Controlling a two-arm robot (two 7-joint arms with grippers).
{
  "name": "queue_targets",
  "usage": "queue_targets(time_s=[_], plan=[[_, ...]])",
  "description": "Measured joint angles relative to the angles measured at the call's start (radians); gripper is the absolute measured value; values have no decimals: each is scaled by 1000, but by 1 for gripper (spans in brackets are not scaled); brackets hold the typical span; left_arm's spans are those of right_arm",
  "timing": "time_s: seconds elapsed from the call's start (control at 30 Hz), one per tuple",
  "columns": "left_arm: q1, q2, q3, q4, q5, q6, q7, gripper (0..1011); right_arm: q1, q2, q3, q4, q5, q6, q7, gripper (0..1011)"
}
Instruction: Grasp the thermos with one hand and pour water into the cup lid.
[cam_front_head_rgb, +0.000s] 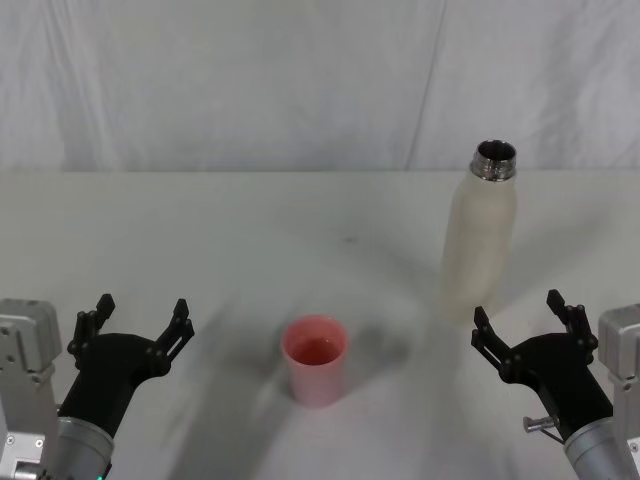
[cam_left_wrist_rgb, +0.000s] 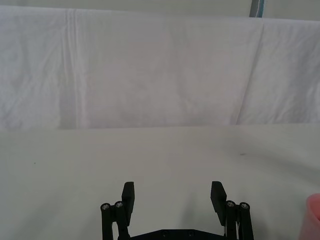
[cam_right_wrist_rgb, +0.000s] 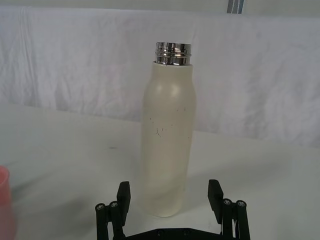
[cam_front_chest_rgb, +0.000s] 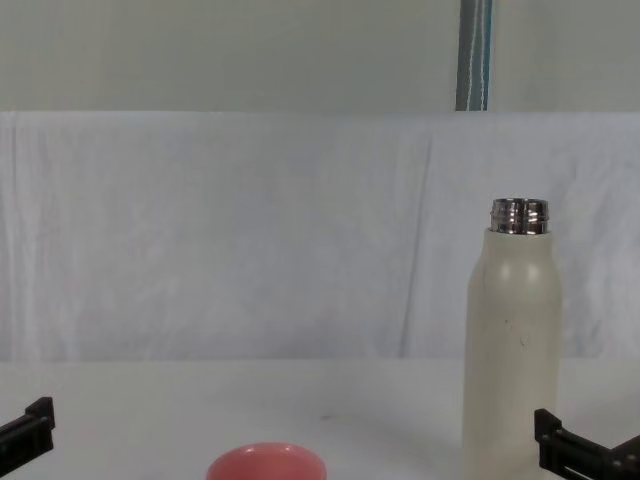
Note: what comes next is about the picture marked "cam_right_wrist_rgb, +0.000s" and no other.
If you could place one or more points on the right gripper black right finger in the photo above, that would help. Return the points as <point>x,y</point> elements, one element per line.
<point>215,197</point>

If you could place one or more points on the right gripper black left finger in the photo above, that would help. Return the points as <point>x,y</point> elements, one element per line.
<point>123,197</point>

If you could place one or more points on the cream vacuum bottle steel neck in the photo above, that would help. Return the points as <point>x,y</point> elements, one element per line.
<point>165,125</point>

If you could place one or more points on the white table cloth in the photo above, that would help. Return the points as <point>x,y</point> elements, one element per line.
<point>62,155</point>

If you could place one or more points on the pink plastic cup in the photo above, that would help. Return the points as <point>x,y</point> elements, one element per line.
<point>3,197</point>

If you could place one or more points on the white curtain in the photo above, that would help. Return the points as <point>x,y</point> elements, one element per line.
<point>75,62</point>

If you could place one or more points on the grey striped post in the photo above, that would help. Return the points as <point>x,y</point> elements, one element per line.
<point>235,6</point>

